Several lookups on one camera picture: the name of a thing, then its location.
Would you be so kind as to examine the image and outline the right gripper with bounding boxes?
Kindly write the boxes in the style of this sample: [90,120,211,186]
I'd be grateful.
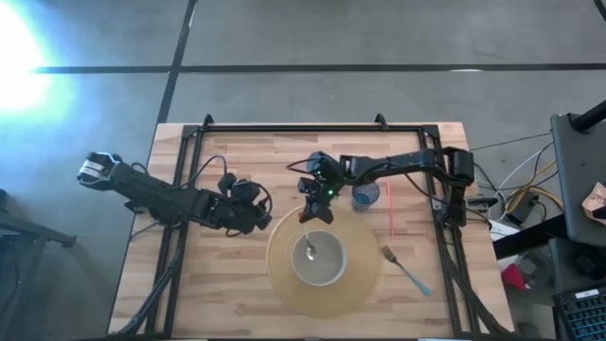
[296,151,343,225]

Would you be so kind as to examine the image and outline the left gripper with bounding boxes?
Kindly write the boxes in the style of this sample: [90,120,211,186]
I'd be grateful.
[203,188,274,236]

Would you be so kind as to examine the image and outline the orange-handled metal spoon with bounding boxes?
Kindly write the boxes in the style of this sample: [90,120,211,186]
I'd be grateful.
[301,220,317,262]

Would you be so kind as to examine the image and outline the white ceramic bowl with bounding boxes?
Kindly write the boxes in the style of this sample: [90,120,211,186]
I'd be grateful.
[291,229,348,288]

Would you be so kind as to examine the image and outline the red drinking straw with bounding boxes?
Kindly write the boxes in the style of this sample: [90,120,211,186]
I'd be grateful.
[386,180,396,240]

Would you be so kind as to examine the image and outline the teal-handled metal fork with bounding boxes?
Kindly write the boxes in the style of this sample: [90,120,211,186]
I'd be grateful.
[381,244,433,297]

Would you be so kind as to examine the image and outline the blue translucent plastic cup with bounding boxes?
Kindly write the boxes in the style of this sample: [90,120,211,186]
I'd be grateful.
[350,181,381,213]

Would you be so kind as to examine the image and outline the round woven yellow placemat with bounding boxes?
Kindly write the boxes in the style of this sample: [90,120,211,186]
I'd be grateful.
[265,203,383,319]

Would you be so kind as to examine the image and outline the white box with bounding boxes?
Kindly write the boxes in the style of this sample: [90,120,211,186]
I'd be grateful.
[487,220,522,243]

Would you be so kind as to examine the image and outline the black power box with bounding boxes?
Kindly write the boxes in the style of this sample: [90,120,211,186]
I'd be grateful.
[504,191,541,227]

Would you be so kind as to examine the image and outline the red object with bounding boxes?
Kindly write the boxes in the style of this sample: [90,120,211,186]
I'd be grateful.
[500,262,529,291]

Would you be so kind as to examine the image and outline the black desk beam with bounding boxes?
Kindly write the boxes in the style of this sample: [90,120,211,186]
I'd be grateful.
[491,215,569,260]

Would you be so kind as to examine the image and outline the black metal stand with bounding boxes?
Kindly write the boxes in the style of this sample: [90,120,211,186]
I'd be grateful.
[0,188,77,250]

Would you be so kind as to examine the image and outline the dark grey desk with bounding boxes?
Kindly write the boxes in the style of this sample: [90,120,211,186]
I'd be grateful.
[550,113,606,247]

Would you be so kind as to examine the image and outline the brown paper bag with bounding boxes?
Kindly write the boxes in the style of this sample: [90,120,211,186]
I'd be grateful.
[580,182,606,224]

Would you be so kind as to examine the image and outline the black computer keyboard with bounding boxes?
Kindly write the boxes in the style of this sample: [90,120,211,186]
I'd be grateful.
[552,282,606,341]

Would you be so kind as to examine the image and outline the black pole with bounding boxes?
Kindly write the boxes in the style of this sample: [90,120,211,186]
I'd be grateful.
[570,99,606,133]

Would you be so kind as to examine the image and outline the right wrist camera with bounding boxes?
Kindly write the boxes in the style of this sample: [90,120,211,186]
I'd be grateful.
[296,175,317,196]

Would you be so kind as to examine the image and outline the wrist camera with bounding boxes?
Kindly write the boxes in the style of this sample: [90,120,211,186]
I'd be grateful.
[296,175,317,196]
[230,178,261,203]

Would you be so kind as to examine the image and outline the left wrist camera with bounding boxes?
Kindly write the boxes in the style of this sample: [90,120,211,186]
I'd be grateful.
[230,178,261,203]

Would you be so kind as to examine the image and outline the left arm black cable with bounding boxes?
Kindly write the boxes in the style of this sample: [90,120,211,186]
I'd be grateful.
[182,153,228,190]

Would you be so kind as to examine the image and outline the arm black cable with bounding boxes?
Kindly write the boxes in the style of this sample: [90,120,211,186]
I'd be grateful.
[182,153,228,190]
[401,170,493,224]

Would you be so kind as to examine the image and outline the black metal table frame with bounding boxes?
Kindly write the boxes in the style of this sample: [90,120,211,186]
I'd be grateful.
[113,113,515,338]

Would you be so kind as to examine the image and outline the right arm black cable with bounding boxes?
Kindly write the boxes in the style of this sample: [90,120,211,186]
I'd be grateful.
[401,170,493,224]

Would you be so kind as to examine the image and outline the white cable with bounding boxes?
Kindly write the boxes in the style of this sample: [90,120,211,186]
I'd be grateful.
[494,141,555,193]

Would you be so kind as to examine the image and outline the yellow cable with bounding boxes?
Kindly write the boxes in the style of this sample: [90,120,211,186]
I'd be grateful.
[504,160,564,213]

